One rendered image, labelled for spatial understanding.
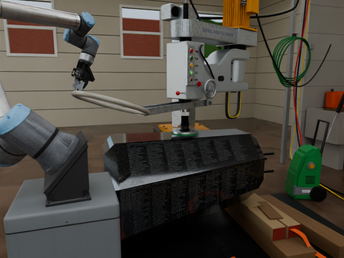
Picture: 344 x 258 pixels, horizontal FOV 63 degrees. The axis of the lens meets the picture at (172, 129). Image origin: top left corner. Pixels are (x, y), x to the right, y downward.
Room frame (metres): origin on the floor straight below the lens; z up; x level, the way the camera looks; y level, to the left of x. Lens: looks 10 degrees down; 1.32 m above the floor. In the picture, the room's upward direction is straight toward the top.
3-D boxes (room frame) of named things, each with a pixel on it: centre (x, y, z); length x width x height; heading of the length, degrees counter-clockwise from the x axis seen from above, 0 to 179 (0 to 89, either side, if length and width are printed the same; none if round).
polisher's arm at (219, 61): (2.47, -0.40, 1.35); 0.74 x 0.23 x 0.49; 134
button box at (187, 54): (2.08, -0.13, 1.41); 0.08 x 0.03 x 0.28; 134
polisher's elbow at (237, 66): (2.67, -0.58, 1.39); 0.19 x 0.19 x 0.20
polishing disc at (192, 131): (2.21, -0.10, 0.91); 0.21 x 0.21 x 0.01
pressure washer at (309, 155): (3.03, -1.50, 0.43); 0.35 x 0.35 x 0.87; 89
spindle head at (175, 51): (2.27, -0.16, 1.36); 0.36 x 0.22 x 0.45; 134
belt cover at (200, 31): (2.45, -0.36, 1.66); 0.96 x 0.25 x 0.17; 134
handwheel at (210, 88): (2.21, -0.27, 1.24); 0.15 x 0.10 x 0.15; 134
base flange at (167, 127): (3.14, -0.13, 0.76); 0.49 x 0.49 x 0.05; 14
